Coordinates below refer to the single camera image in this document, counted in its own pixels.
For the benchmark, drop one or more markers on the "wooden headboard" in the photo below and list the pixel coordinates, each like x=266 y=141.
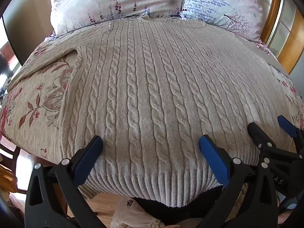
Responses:
x=293 y=42

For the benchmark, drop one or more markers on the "dark wooden chair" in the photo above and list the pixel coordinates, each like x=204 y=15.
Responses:
x=10 y=147

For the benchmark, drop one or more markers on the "tree print pillow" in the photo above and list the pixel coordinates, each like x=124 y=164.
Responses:
x=213 y=0

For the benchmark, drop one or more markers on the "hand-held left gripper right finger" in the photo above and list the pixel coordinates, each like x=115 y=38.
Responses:
x=213 y=158

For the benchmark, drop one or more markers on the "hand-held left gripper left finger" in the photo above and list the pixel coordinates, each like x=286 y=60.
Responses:
x=89 y=156

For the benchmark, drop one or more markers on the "person's black pants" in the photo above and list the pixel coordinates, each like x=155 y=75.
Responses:
x=180 y=211

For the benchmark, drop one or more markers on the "yellow cloth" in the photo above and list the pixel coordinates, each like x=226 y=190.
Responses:
x=7 y=178

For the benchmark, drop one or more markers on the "person's cream garment with pearls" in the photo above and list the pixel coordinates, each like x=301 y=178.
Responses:
x=133 y=213

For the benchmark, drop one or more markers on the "floral bed sheet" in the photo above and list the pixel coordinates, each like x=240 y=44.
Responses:
x=35 y=99

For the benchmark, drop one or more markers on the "frosted glass headboard panel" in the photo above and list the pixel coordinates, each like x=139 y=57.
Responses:
x=283 y=21

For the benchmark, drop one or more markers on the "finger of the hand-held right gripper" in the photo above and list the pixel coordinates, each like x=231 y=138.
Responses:
x=286 y=124
x=257 y=134

